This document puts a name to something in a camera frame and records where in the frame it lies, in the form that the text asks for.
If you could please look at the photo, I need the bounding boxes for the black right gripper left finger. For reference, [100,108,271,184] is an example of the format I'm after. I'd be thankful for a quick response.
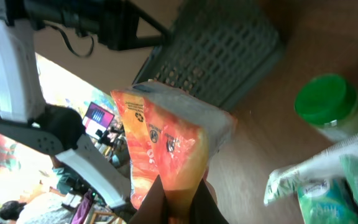
[129,175,168,224]

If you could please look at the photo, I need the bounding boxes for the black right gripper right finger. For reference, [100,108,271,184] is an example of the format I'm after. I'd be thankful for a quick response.
[193,180,228,224]

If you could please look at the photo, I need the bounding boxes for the orange pocket tissue pack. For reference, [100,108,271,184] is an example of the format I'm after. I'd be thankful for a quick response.
[111,81,237,217]

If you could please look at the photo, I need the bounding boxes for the green white pocket tissue pack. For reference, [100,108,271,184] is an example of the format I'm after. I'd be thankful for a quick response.
[297,179,358,224]

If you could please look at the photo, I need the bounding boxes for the white tube package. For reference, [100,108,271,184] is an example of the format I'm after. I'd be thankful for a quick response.
[264,133,358,205]

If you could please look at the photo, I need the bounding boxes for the green lid jar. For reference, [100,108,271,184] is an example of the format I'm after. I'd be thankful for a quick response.
[294,73,358,142]

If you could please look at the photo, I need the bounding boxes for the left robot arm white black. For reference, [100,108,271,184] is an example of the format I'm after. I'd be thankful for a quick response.
[0,0,171,208]

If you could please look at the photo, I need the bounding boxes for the background monitor screen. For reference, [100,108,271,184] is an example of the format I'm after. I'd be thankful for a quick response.
[82,102,115,139]

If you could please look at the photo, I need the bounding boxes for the grey plastic basket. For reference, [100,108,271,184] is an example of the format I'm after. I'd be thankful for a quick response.
[134,0,284,111]

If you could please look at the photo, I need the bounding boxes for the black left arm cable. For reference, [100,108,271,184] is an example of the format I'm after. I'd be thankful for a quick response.
[44,23,95,58]

